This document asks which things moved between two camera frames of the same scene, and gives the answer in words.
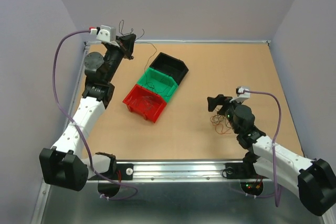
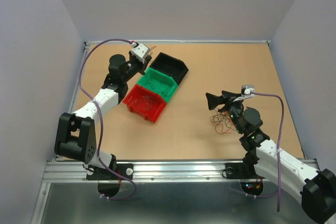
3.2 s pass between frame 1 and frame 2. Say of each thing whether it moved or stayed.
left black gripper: moved
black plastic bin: stayed
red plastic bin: stayed
